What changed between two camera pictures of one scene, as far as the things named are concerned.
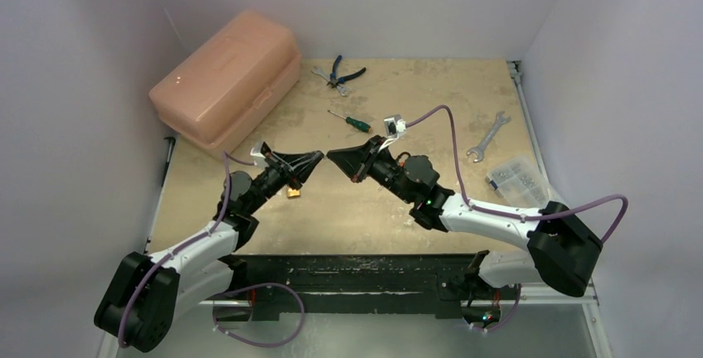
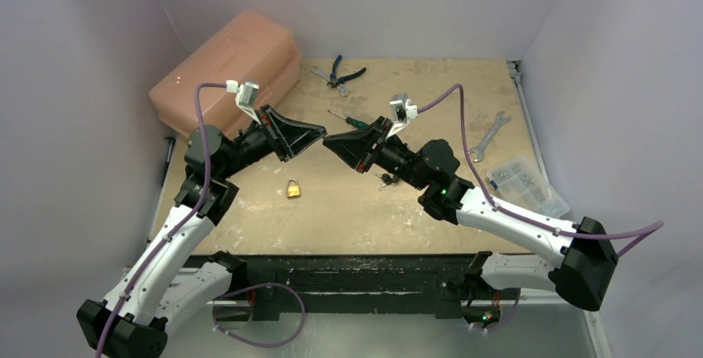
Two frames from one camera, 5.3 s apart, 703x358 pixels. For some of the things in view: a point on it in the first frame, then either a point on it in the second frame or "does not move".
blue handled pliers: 334,80 does not move
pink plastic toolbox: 219,91 does not move
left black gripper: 293,169 → 288,132
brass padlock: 292,193 does not move
